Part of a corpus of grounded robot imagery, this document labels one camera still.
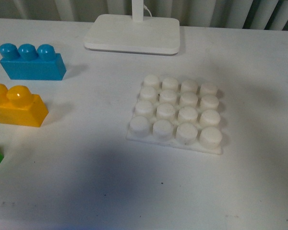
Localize yellow two-stud block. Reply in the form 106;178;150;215
0;84;48;127

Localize white studded base plate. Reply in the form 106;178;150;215
126;74;223;155

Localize white curtain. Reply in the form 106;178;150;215
0;0;288;31

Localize blue three-stud block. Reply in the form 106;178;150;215
0;43;66;81

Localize white desk lamp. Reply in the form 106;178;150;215
84;0;180;55

